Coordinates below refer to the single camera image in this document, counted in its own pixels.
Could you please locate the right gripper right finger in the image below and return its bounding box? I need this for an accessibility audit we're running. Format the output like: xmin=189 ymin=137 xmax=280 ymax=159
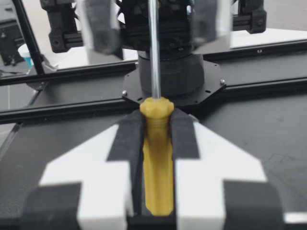
xmin=169 ymin=107 xmax=285 ymax=230

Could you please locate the blue and white cup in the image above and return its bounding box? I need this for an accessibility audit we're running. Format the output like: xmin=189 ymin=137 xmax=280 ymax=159
xmin=17 ymin=44 xmax=35 ymax=75

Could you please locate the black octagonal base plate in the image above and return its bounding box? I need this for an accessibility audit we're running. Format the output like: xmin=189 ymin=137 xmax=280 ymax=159
xmin=121 ymin=67 xmax=226 ymax=107

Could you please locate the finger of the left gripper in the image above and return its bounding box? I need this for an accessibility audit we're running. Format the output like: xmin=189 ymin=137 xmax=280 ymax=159
xmin=191 ymin=0 xmax=233 ymax=51
xmin=76 ymin=0 xmax=122 ymax=55

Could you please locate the black frame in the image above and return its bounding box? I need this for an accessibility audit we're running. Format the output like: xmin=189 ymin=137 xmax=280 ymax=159
xmin=0 ymin=0 xmax=307 ymax=125

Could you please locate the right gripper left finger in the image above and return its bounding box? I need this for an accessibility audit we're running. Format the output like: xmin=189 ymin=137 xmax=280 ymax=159
xmin=23 ymin=110 xmax=145 ymax=230

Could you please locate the yellow-handled screwdriver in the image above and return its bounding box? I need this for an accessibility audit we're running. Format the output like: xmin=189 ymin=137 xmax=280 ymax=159
xmin=140 ymin=0 xmax=174 ymax=216

